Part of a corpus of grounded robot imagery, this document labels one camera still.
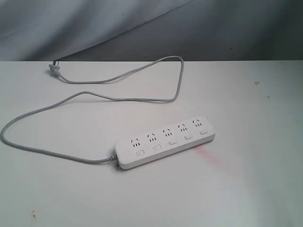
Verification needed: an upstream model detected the white five-outlet power strip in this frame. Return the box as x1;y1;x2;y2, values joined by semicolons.
115;116;215;170

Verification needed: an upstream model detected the grey backdrop cloth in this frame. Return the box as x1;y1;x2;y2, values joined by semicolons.
0;0;303;61

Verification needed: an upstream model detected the grey power cord with plug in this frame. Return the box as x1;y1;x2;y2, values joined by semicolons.
0;55;117;169

